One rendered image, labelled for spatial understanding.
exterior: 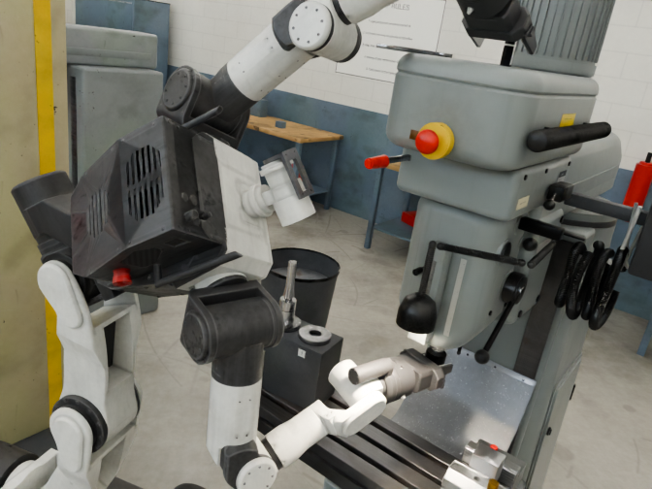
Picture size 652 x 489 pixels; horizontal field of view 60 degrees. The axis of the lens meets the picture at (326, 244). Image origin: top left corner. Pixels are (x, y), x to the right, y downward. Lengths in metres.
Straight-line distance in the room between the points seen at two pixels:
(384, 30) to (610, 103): 2.35
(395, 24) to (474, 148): 5.29
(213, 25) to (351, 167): 2.78
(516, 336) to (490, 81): 0.89
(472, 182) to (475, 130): 0.14
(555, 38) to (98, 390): 1.21
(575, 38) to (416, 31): 4.80
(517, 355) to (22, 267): 1.89
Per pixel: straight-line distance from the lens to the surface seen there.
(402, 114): 1.00
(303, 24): 0.98
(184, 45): 8.40
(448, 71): 0.96
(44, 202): 1.22
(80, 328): 1.26
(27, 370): 2.79
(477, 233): 1.10
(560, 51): 1.31
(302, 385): 1.56
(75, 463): 1.43
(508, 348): 1.67
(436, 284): 1.12
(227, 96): 1.09
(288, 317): 1.56
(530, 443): 1.81
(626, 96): 5.37
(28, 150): 2.43
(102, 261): 0.99
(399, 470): 1.48
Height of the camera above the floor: 1.90
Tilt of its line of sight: 20 degrees down
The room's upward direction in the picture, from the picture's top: 8 degrees clockwise
